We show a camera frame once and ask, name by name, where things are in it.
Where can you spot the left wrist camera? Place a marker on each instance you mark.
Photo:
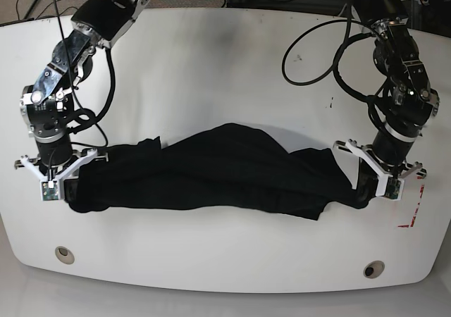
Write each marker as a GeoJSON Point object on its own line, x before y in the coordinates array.
{"type": "Point", "coordinates": [393, 189]}

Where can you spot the black t-shirt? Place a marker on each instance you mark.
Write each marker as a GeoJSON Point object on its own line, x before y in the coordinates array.
{"type": "Point", "coordinates": [231, 165]}

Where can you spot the table cable grommet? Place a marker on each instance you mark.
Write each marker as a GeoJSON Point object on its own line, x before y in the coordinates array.
{"type": "Point", "coordinates": [64, 255]}
{"type": "Point", "coordinates": [374, 269]}

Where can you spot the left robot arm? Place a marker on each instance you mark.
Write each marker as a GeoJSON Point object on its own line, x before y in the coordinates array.
{"type": "Point", "coordinates": [399, 109]}

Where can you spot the right table cable grommet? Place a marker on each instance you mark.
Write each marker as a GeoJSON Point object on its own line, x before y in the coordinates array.
{"type": "Point", "coordinates": [374, 269]}

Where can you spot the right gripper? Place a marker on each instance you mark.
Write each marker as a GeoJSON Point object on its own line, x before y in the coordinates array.
{"type": "Point", "coordinates": [57, 164]}

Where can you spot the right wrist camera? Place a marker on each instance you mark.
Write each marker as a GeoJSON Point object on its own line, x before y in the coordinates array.
{"type": "Point", "coordinates": [49, 191]}

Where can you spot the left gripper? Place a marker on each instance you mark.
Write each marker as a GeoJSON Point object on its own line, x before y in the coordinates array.
{"type": "Point", "coordinates": [384, 158]}

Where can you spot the left table cable grommet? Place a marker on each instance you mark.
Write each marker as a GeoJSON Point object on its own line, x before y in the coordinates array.
{"type": "Point", "coordinates": [64, 255]}

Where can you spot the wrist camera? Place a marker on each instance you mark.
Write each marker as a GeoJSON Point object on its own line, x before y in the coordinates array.
{"type": "Point", "coordinates": [49, 191]}
{"type": "Point", "coordinates": [393, 189]}

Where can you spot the red tape rectangle marking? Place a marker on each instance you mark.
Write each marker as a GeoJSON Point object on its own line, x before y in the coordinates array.
{"type": "Point", "coordinates": [407, 208]}

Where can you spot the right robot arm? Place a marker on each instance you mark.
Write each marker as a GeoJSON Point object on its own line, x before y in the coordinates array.
{"type": "Point", "coordinates": [50, 107]}

